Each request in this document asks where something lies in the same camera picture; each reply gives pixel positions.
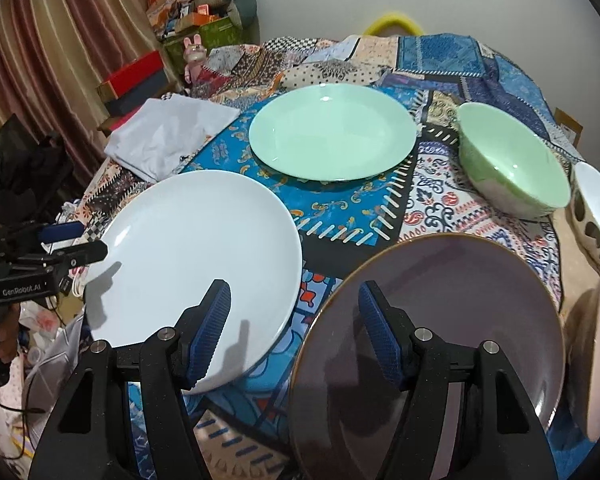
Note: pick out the clear plastic bag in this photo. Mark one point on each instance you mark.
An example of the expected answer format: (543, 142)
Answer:
(54, 360)

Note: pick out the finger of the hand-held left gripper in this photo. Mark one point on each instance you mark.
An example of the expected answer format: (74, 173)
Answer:
(87, 252)
(59, 232)

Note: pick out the pile of small boxes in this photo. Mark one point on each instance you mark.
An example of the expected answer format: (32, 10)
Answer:
(184, 10)

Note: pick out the brown cardboard box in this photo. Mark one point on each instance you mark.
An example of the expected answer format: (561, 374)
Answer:
(569, 127)

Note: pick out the pink bowl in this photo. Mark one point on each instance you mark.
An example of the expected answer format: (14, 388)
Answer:
(597, 360)

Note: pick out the green cardboard box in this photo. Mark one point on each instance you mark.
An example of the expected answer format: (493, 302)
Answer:
(219, 35)

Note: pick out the pink rabbit toy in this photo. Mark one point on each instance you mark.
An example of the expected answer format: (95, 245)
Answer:
(194, 57)

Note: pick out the white plate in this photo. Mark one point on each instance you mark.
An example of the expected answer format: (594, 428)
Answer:
(179, 240)

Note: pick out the purple plate with brown rim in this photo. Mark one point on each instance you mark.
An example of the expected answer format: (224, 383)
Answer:
(455, 285)

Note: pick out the white bowl with dark spots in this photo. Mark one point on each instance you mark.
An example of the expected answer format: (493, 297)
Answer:
(597, 195)

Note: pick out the green bowl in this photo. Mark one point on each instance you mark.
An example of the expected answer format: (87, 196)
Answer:
(515, 165)

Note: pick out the white cloth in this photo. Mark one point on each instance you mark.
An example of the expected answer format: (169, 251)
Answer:
(169, 130)

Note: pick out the person's left hand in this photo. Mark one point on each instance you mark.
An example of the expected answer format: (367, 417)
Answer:
(7, 342)

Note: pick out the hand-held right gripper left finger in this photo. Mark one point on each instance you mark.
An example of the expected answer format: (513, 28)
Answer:
(212, 330)

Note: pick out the patchwork printed blanket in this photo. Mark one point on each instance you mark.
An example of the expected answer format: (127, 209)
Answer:
(340, 210)

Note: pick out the red box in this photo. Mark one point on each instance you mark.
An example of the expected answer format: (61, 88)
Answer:
(134, 72)

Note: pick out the striped curtain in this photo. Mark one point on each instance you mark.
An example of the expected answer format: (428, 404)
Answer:
(54, 35)

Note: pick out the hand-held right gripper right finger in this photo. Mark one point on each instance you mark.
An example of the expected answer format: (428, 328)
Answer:
(380, 330)

